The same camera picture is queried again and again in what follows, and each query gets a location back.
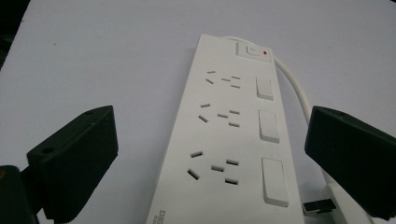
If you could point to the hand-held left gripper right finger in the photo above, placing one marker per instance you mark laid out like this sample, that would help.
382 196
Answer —
351 158

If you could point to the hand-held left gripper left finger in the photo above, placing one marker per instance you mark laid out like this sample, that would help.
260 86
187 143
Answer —
74 161

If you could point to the white power strip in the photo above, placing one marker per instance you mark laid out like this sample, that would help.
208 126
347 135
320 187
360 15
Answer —
230 140

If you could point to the dark USB plug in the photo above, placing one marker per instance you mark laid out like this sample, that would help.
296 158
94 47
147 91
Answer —
319 207

